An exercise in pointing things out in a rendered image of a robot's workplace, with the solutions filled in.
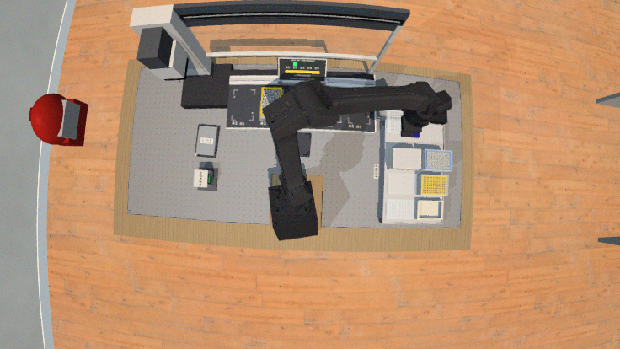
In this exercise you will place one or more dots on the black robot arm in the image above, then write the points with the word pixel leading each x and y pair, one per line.
pixel 308 109

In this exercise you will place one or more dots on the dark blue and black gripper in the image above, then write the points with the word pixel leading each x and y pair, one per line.
pixel 407 126

